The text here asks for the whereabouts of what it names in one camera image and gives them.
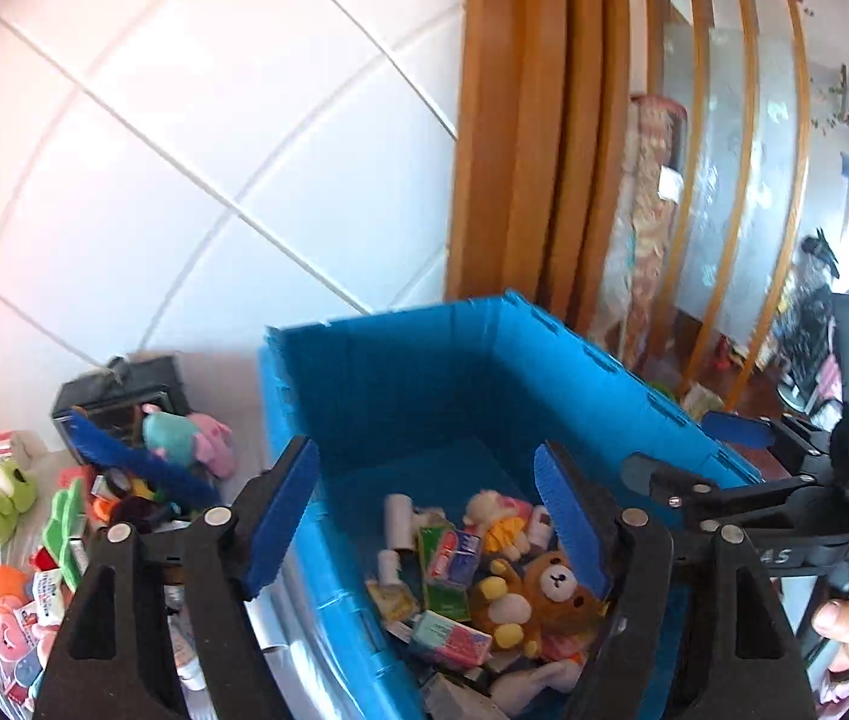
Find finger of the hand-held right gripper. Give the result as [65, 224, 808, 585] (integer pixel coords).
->
[700, 409, 843, 460]
[619, 452, 832, 542]

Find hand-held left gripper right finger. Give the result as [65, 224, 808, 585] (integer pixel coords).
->
[533, 439, 820, 720]

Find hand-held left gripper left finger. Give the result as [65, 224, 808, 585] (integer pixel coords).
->
[31, 435, 322, 720]

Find doll with yellow dress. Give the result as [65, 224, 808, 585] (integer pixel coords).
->
[462, 488, 539, 565]

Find brown bear plush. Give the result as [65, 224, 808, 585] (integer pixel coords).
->
[467, 550, 610, 659]

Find green and pink box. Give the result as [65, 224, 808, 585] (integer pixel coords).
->
[415, 523, 487, 614]
[407, 608, 494, 666]

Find yellow packet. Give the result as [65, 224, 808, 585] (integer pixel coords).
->
[362, 576, 423, 625]

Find blue plastic crate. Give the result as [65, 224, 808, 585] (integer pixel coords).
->
[256, 289, 764, 720]

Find white bunny plush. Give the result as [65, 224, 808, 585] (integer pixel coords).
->
[497, 658, 584, 715]

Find pink plush toy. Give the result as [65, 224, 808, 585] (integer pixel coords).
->
[186, 411, 235, 481]

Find teal plush toy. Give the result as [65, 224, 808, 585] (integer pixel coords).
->
[141, 403, 202, 464]

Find black box with latch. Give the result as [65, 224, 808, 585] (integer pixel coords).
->
[50, 355, 187, 467]

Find rolled patterned mattress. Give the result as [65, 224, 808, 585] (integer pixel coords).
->
[591, 92, 689, 347]

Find white wipes pack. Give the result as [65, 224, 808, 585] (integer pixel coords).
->
[29, 568, 70, 625]

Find wooden glass partition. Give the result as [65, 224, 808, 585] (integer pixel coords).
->
[640, 0, 817, 392]

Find green frog plush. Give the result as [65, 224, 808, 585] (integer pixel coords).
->
[0, 460, 40, 546]

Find orange plush toy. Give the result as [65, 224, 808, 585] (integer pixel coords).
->
[0, 565, 33, 610]

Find wooden headboard post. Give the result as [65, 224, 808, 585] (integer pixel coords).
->
[445, 0, 633, 332]

